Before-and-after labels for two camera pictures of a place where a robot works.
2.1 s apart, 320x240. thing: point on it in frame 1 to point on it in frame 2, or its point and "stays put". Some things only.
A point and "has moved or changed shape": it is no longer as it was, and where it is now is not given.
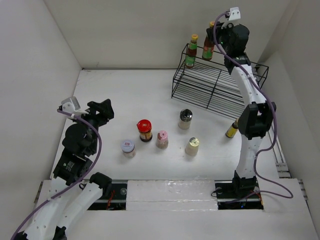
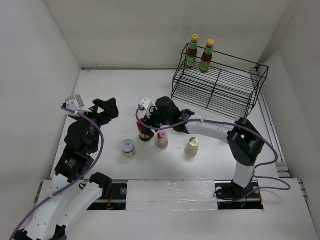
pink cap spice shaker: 162,141 stays put
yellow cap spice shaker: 191,148 stays put
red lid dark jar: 144,126 stays put
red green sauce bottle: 208,49 has moved or changed shape
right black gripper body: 223,35 to 156,119
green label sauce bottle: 192,52 stays put
